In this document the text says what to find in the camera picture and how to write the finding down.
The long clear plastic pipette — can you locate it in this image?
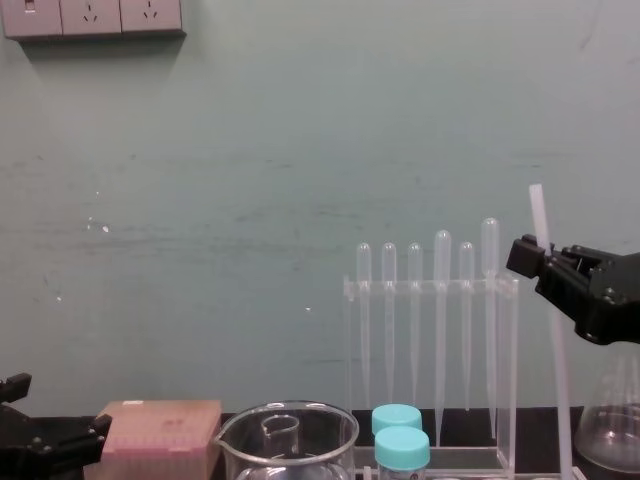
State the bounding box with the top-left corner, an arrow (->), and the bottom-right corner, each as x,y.
480,217 -> 501,437
433,229 -> 452,447

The small glass beaker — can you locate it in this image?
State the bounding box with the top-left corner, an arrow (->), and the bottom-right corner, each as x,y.
260,414 -> 302,455

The white stirring rod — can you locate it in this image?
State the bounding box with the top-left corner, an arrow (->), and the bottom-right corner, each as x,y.
528,183 -> 574,480

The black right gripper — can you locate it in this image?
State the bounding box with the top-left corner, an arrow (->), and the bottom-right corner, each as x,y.
504,233 -> 640,347

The grey wall socket panel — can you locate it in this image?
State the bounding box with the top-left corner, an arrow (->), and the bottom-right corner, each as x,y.
0,0 -> 188,42

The large glass beaker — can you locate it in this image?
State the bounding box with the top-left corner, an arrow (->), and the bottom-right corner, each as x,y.
214,399 -> 361,480

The clear acrylic pipette rack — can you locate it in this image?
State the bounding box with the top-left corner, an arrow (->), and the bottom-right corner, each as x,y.
342,273 -> 521,475

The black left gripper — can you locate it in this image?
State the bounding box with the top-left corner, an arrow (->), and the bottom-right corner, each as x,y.
0,372 -> 114,480

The glass conical flask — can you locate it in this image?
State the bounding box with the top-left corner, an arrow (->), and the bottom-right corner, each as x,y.
573,343 -> 640,475

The glass vial with teal cap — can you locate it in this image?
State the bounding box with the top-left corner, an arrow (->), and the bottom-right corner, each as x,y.
370,403 -> 424,437
373,425 -> 432,480

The pink pipette tip box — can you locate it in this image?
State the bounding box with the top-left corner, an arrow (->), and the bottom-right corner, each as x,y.
83,398 -> 224,480

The short clear plastic pipette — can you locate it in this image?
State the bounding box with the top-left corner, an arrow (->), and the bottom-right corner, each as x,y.
458,241 -> 476,412
355,242 -> 373,410
380,241 -> 398,405
406,241 -> 424,407

